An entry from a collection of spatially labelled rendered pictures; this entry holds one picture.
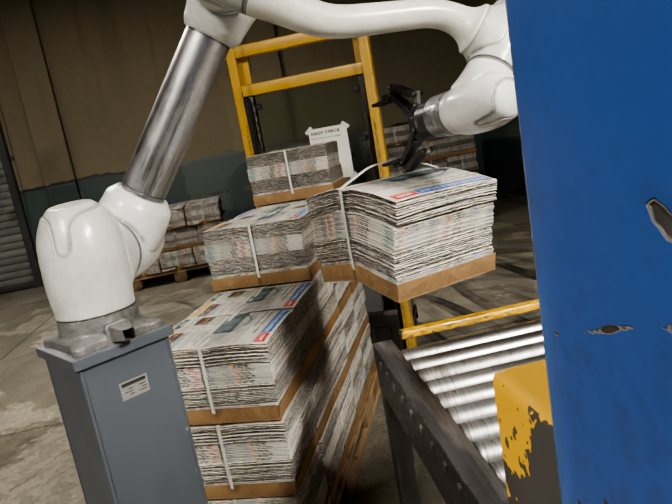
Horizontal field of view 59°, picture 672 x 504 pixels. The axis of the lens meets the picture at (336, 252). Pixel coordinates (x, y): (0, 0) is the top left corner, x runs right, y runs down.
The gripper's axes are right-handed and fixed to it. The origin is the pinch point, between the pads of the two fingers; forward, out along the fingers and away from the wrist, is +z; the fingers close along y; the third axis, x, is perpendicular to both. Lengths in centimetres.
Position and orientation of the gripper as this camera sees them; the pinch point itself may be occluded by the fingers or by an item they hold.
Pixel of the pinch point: (384, 133)
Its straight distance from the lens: 146.5
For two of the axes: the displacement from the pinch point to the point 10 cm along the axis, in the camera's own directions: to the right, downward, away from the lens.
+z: -4.8, -0.1, 8.7
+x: 8.5, -2.2, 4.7
